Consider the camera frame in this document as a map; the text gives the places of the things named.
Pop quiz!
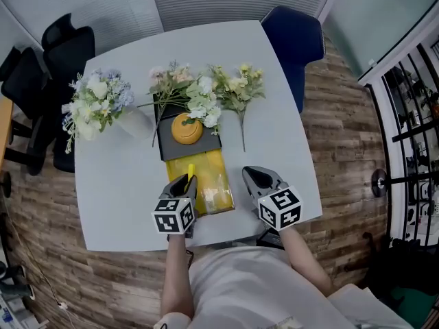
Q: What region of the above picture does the black round floor disc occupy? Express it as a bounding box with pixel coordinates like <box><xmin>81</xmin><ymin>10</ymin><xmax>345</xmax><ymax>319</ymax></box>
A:
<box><xmin>372</xmin><ymin>169</ymin><xmax>388</xmax><ymax>198</ymax></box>

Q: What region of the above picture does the person's white shirt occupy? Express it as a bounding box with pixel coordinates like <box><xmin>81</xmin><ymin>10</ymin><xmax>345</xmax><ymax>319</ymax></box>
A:
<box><xmin>154</xmin><ymin>245</ymin><xmax>414</xmax><ymax>329</ymax></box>

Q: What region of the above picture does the black mesh office chair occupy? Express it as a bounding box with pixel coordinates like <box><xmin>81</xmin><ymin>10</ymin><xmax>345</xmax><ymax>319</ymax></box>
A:
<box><xmin>40</xmin><ymin>12</ymin><xmax>96</xmax><ymax>174</ymax></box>
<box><xmin>0</xmin><ymin>46</ymin><xmax>53</xmax><ymax>177</ymax></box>

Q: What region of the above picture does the dark grey tray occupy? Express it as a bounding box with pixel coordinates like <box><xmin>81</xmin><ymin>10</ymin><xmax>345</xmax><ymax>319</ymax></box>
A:
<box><xmin>152</xmin><ymin>93</ymin><xmax>223</xmax><ymax>162</ymax></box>

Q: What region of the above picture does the person's right forearm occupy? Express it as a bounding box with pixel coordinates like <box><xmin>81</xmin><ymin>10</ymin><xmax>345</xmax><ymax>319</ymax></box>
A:
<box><xmin>279</xmin><ymin>226</ymin><xmax>334</xmax><ymax>297</ymax></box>

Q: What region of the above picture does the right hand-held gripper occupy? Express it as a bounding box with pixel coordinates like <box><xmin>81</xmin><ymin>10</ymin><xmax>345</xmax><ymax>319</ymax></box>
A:
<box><xmin>241</xmin><ymin>165</ymin><xmax>302</xmax><ymax>232</ymax></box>

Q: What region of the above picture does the person's left forearm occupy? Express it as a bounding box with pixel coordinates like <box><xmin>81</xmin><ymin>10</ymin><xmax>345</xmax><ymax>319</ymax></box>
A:
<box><xmin>160</xmin><ymin>233</ymin><xmax>195</xmax><ymax>321</ymax></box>

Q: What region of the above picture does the blue upholstered chair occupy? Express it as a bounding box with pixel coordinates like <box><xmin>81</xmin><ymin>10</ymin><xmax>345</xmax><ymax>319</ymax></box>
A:
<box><xmin>261</xmin><ymin>5</ymin><xmax>326</xmax><ymax>114</ymax></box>

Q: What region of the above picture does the thin floor cable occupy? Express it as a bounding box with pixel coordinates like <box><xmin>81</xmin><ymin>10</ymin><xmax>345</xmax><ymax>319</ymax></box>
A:
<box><xmin>0</xmin><ymin>197</ymin><xmax>86</xmax><ymax>329</ymax></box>

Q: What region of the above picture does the frosted glass door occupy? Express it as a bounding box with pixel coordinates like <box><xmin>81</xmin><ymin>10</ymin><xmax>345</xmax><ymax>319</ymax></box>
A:
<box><xmin>322</xmin><ymin>0</ymin><xmax>439</xmax><ymax>79</ymax></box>

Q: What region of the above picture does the black side table base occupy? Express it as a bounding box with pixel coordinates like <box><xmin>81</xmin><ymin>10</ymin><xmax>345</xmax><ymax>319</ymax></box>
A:
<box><xmin>0</xmin><ymin>171</ymin><xmax>13</xmax><ymax>199</ymax></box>

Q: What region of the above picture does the round wooden side table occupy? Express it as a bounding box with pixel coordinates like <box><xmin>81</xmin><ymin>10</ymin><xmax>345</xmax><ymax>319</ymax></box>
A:
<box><xmin>0</xmin><ymin>97</ymin><xmax>14</xmax><ymax>171</ymax></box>

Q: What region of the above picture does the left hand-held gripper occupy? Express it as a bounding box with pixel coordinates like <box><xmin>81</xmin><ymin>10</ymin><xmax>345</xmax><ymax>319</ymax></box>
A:
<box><xmin>151</xmin><ymin>173</ymin><xmax>199</xmax><ymax>239</ymax></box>

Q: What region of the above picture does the pale yellow flower bouquet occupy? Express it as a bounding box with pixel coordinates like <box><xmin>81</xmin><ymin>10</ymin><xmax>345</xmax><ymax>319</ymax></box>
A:
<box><xmin>208</xmin><ymin>62</ymin><xmax>267</xmax><ymax>153</ymax></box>

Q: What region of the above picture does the white ceramic vase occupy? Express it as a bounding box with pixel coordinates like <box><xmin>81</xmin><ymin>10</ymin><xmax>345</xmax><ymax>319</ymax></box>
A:
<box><xmin>115</xmin><ymin>106</ymin><xmax>154</xmax><ymax>140</ymax></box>

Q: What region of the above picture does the orange pumpkin-shaped jar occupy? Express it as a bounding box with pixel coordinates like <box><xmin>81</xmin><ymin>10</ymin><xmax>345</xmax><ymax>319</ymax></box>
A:
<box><xmin>170</xmin><ymin>112</ymin><xmax>204</xmax><ymax>146</ymax></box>

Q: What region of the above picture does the black bag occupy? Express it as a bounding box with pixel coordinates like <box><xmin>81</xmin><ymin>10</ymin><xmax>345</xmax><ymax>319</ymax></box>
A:
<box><xmin>362</xmin><ymin>231</ymin><xmax>439</xmax><ymax>289</ymax></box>

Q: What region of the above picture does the white and blue flower bouquet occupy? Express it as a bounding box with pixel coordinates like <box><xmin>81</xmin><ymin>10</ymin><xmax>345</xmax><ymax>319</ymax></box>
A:
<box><xmin>61</xmin><ymin>69</ymin><xmax>135</xmax><ymax>154</ymax></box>

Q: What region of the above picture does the pink flower bouquet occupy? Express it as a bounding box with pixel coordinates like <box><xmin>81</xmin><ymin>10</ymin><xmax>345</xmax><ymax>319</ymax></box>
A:
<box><xmin>137</xmin><ymin>60</ymin><xmax>197</xmax><ymax>147</ymax></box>

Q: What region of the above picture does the white and green flower bouquet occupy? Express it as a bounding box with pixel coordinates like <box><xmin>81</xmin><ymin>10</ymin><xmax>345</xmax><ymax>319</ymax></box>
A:
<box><xmin>187</xmin><ymin>75</ymin><xmax>223</xmax><ymax>136</ymax></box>

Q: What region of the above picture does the yellow translucent tray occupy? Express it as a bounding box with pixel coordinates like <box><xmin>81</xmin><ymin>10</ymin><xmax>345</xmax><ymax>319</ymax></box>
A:
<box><xmin>165</xmin><ymin>147</ymin><xmax>236</xmax><ymax>217</ymax></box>

